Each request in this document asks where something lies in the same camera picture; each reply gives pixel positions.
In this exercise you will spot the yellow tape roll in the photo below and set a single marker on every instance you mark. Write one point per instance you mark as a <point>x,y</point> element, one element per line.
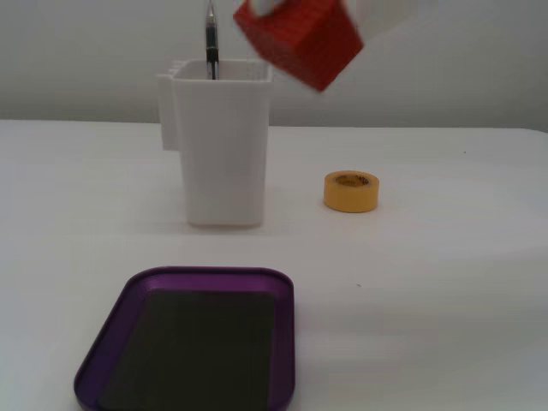
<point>351,197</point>

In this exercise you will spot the black ballpoint pen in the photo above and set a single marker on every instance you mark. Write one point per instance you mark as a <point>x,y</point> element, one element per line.
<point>211,43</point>

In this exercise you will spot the purple tray with dark mat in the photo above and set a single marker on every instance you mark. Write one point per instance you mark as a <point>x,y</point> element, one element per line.
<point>192,342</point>

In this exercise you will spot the white plastic pen holder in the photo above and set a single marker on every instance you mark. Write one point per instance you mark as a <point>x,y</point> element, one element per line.
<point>222,150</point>

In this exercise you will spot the red cube block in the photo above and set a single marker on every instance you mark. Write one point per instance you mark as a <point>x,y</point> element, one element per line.
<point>304,43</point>

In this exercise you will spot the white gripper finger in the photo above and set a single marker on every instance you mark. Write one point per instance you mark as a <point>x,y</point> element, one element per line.
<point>385,19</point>
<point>267,6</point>

